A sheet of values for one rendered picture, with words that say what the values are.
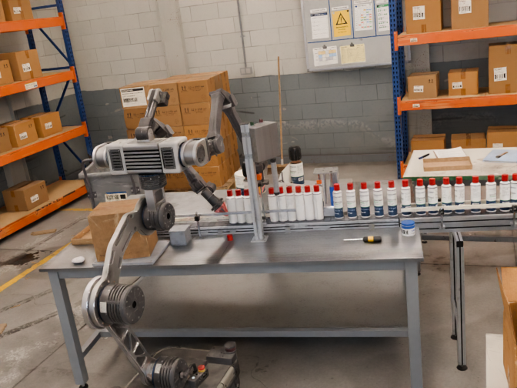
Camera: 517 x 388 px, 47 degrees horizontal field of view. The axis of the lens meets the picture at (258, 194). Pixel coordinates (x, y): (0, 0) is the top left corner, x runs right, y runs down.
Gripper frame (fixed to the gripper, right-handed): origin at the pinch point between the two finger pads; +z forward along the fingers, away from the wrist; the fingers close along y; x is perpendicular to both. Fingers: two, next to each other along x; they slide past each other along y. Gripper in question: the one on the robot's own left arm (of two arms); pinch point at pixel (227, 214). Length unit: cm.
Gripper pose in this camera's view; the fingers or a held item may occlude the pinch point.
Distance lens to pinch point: 353.2
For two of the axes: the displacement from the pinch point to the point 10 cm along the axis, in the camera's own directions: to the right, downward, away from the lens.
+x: -7.1, 6.1, 3.6
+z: 6.9, 7.1, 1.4
